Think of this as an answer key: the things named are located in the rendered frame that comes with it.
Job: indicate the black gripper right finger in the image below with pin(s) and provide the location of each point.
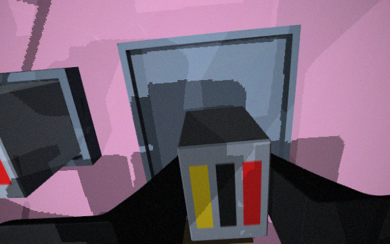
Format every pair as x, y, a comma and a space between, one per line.
306, 208

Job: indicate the dark grey box with colored stripes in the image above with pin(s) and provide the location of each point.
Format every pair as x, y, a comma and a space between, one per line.
224, 159

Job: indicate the tan cube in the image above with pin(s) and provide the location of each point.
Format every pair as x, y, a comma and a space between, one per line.
187, 239

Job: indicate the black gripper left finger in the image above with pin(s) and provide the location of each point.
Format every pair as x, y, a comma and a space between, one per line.
154, 214

